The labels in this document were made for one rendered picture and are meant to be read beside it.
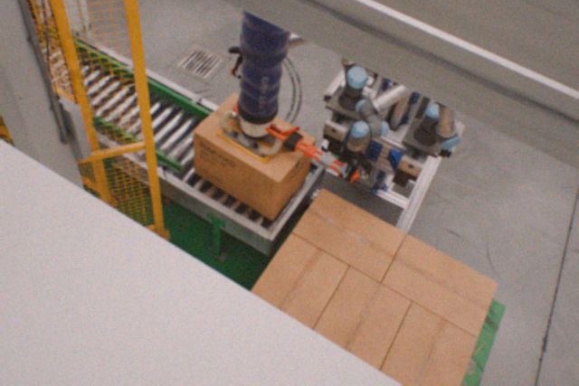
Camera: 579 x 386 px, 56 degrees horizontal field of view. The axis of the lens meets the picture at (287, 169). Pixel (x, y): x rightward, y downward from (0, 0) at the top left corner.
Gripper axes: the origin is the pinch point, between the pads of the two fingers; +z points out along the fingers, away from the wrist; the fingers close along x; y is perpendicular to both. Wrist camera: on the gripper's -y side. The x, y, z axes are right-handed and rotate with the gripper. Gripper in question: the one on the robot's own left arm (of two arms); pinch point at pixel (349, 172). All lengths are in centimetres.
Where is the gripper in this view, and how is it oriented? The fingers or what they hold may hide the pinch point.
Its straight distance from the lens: 292.7
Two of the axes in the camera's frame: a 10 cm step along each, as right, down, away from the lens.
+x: -5.4, 6.2, -5.7
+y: -8.3, -4.9, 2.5
